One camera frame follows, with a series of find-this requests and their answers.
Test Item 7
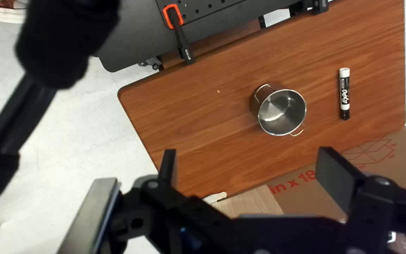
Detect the brown cardboard wall, red print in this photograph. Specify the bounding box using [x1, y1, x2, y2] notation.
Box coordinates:
[211, 125, 406, 224]

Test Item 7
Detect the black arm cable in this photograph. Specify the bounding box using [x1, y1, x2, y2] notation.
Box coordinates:
[0, 0, 123, 198]

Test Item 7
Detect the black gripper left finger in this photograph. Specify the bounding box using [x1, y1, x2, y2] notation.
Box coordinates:
[158, 148, 180, 190]

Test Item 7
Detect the black marker with white cap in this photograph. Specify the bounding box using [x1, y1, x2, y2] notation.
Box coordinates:
[337, 66, 353, 121]

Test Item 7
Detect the orange and black bar clamp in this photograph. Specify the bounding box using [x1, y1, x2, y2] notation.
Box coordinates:
[161, 2, 196, 64]

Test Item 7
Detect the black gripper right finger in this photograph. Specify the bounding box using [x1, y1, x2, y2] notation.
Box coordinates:
[315, 145, 370, 222]

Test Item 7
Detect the small stainless steel pot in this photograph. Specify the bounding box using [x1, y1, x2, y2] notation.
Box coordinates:
[250, 81, 309, 138]

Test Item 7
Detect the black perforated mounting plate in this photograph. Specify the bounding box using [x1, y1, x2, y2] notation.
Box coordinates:
[94, 0, 308, 73]

